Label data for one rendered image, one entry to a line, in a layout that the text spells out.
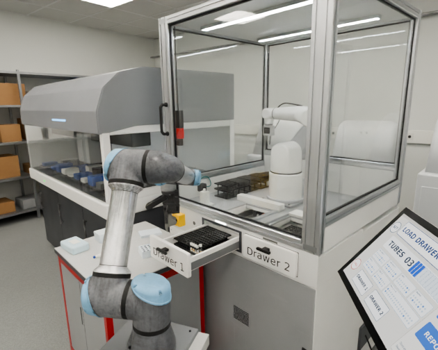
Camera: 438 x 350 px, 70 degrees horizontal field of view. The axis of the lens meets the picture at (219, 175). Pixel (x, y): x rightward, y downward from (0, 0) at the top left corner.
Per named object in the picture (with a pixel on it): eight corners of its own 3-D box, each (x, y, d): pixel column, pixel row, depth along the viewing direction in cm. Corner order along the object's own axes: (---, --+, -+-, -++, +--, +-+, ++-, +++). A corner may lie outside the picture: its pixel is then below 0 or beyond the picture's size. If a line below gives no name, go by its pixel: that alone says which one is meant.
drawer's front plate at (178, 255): (188, 278, 132) (187, 254, 129) (150, 255, 152) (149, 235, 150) (191, 277, 133) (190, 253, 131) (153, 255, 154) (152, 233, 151)
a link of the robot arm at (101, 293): (122, 324, 90) (148, 144, 103) (72, 319, 91) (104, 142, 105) (136, 317, 101) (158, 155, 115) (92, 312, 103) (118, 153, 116)
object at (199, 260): (188, 272, 134) (188, 259, 133) (155, 253, 152) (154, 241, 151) (250, 243, 161) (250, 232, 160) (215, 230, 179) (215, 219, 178)
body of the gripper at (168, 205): (179, 214, 159) (179, 192, 156) (162, 216, 157) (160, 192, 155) (179, 210, 166) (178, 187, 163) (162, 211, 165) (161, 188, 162)
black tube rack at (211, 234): (197, 262, 142) (197, 248, 141) (174, 249, 155) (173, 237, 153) (231, 246, 157) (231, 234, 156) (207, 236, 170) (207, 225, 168)
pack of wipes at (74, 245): (90, 249, 173) (89, 242, 172) (73, 255, 166) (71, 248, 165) (77, 242, 183) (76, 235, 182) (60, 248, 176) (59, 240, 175)
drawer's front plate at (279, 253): (295, 278, 131) (295, 254, 128) (242, 255, 151) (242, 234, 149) (297, 277, 132) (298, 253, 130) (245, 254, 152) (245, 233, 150)
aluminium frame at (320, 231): (318, 256, 123) (336, -47, 100) (167, 201, 195) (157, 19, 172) (400, 202, 187) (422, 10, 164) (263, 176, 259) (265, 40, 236)
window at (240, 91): (303, 237, 129) (315, -22, 108) (177, 196, 189) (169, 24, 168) (304, 237, 129) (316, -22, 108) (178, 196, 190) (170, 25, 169)
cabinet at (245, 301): (309, 449, 142) (318, 291, 125) (174, 334, 215) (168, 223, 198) (385, 340, 207) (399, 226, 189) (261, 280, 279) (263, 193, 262)
